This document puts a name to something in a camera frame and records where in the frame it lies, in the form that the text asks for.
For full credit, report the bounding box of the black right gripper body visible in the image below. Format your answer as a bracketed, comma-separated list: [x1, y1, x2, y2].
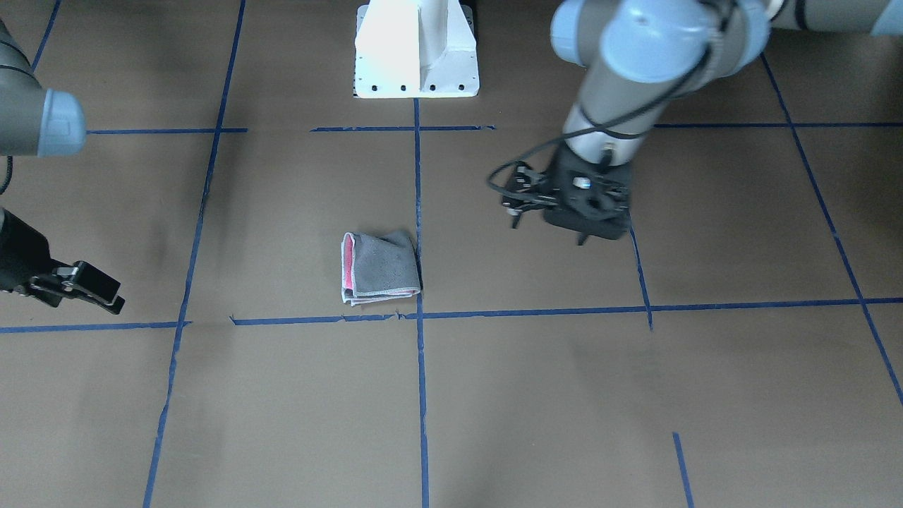
[1, 208, 57, 292]

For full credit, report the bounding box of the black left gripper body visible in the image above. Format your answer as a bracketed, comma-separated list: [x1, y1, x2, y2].
[544, 145, 632, 242]

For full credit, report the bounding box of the pink and grey towel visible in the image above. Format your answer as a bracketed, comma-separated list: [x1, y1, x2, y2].
[341, 229, 422, 306]

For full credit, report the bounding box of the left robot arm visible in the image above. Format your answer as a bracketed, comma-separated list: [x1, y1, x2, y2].
[543, 1, 901, 243]

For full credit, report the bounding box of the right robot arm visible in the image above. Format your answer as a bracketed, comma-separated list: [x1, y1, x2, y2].
[1, 23, 126, 315]

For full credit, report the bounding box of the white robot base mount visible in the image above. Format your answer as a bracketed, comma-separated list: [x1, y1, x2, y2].
[353, 1, 480, 99]

